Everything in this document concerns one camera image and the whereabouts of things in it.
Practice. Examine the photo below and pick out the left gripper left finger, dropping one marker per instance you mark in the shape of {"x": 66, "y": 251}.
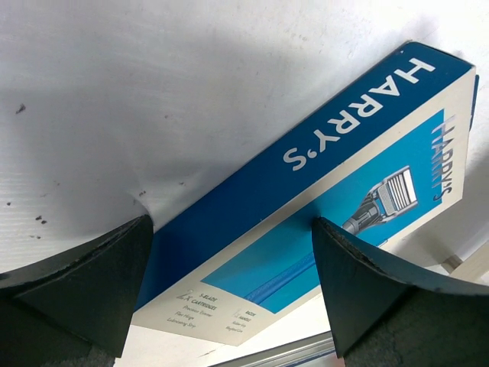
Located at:
{"x": 75, "y": 308}

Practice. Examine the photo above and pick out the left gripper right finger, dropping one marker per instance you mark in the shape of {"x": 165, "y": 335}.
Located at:
{"x": 386, "y": 311}

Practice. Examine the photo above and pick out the blue Harry's box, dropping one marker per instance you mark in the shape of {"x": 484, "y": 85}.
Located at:
{"x": 380, "y": 159}

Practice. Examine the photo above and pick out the white two-tier shelf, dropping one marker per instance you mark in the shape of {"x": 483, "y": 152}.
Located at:
{"x": 473, "y": 269}

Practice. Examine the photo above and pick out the aluminium mounting rail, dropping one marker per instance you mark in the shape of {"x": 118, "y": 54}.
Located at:
{"x": 318, "y": 350}

